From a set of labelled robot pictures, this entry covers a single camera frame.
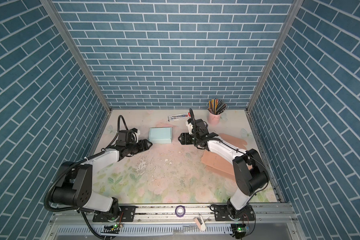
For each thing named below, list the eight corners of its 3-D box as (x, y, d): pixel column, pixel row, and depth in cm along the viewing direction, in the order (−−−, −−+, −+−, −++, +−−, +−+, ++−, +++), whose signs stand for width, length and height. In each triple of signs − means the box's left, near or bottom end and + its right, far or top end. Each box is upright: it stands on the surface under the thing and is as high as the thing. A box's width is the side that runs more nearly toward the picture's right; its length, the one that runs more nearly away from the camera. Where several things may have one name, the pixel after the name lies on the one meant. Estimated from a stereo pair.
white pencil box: (168, 122, 116) (168, 120, 114) (167, 117, 118) (167, 116, 117) (191, 117, 119) (191, 115, 117) (189, 113, 122) (189, 111, 120)
